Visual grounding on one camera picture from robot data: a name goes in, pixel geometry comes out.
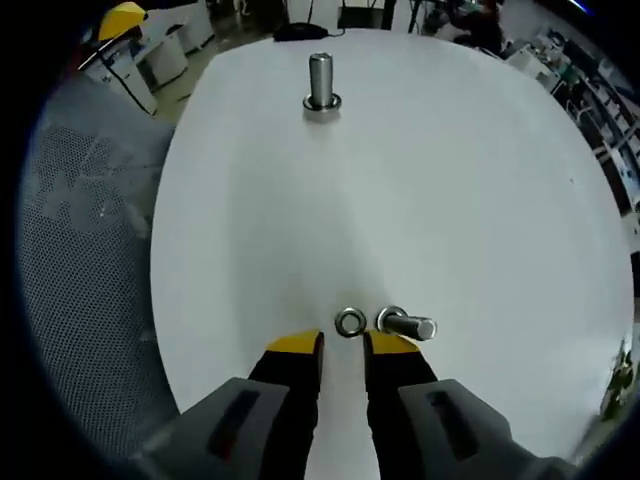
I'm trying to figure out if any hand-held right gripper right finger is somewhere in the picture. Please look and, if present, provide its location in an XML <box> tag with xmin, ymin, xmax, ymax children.
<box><xmin>362</xmin><ymin>329</ymin><xmax>584</xmax><ymax>480</ymax></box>

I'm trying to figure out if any black computer mouse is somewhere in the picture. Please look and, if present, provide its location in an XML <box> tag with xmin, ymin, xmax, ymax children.
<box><xmin>272</xmin><ymin>22</ymin><xmax>330</xmax><ymax>43</ymax></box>

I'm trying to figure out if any grey mesh office chair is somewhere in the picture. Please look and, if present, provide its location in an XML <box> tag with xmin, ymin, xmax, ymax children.
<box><xmin>17</xmin><ymin>74</ymin><xmax>177</xmax><ymax>462</ymax></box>

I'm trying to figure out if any white side desk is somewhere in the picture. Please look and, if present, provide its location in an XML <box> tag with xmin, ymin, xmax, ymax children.
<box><xmin>99</xmin><ymin>0</ymin><xmax>217</xmax><ymax>117</ymax></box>

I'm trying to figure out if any silver metal washer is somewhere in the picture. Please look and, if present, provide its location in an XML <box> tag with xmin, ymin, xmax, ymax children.
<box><xmin>334</xmin><ymin>307</ymin><xmax>369</xmax><ymax>338</ymax></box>
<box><xmin>375</xmin><ymin>305</ymin><xmax>409</xmax><ymax>335</ymax></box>

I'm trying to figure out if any large threaded metal stud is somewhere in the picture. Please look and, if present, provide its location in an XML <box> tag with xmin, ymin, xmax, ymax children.
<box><xmin>301</xmin><ymin>51</ymin><xmax>344</xmax><ymax>117</ymax></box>

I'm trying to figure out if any green potted plant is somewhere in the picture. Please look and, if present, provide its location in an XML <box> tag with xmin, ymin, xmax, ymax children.
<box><xmin>599</xmin><ymin>339</ymin><xmax>636</xmax><ymax>422</ymax></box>

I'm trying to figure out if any small threaded metal stud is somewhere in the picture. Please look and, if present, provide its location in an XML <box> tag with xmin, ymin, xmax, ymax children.
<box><xmin>375</xmin><ymin>305</ymin><xmax>439</xmax><ymax>343</ymax></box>

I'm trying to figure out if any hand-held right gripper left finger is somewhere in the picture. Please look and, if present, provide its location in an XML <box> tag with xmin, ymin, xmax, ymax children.
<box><xmin>141</xmin><ymin>328</ymin><xmax>326</xmax><ymax>480</ymax></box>

